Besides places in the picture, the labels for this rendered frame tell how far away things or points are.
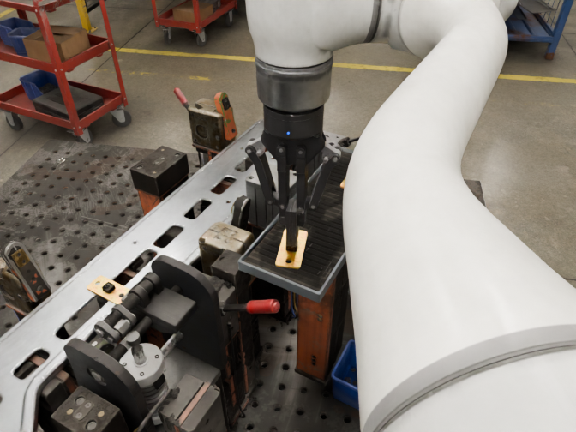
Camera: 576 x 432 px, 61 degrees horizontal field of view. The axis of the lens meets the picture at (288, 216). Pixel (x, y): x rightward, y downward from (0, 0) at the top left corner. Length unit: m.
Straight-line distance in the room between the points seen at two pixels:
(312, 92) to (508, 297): 0.43
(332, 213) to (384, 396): 0.68
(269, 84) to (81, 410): 0.46
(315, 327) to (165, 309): 0.39
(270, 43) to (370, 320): 0.40
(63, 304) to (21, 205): 0.85
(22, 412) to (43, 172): 1.18
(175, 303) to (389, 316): 0.56
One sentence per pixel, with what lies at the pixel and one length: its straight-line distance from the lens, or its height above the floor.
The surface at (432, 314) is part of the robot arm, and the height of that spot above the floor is 1.57.
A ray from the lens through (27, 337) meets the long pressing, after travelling 0.96.
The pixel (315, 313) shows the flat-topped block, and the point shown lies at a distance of 0.97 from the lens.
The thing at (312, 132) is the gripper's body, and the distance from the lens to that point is 0.61.
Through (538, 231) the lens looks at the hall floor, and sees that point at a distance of 2.84.
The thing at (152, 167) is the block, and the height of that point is 1.03.
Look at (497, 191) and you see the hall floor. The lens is 3.03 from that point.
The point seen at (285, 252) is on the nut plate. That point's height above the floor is 1.16.
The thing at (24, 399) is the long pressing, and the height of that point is 1.00.
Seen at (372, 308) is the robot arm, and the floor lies 1.55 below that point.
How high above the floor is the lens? 1.69
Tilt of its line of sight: 40 degrees down
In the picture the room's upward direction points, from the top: straight up
